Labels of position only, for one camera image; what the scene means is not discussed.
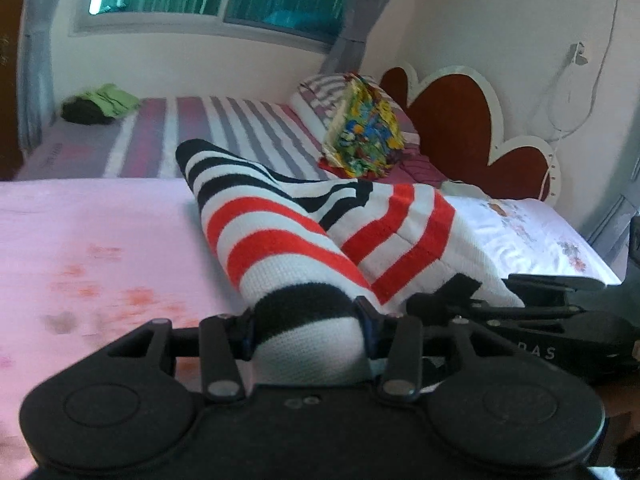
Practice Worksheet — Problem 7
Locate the green cloth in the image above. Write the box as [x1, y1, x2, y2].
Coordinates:
[79, 83, 144, 119]

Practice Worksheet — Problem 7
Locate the pink grey striped bed sheet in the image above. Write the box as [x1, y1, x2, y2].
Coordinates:
[14, 94, 351, 182]

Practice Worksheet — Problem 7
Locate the striped pillow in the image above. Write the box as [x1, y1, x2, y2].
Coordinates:
[289, 72, 418, 141]

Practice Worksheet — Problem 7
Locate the striped knit sweater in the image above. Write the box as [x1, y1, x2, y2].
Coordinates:
[175, 138, 526, 387]

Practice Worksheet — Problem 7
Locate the grey curtain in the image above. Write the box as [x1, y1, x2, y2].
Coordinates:
[319, 0, 418, 77]
[17, 0, 57, 153]

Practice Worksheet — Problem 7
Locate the white wall cable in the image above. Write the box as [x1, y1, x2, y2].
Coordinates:
[537, 0, 626, 203]

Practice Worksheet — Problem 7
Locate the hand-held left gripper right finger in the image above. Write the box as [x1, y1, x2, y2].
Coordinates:
[354, 297, 502, 404]

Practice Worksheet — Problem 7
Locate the brown white scalloped headboard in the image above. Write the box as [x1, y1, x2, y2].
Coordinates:
[378, 62, 564, 207]

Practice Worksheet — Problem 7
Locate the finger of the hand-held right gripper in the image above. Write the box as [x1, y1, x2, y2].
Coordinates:
[501, 272, 609, 295]
[406, 273, 531, 335]

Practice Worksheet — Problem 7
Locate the white floral bed sheet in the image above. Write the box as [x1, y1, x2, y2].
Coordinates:
[0, 176, 623, 476]

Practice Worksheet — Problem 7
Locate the colourful patterned pillow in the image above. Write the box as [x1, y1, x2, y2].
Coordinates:
[319, 73, 407, 180]

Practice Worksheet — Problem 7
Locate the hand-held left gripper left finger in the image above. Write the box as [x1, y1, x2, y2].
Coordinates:
[107, 307, 257, 402]

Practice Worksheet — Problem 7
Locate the dark cloth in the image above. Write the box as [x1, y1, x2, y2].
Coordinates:
[60, 95, 120, 127]

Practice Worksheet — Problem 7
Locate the brown wooden door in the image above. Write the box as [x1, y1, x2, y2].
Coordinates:
[0, 0, 27, 182]

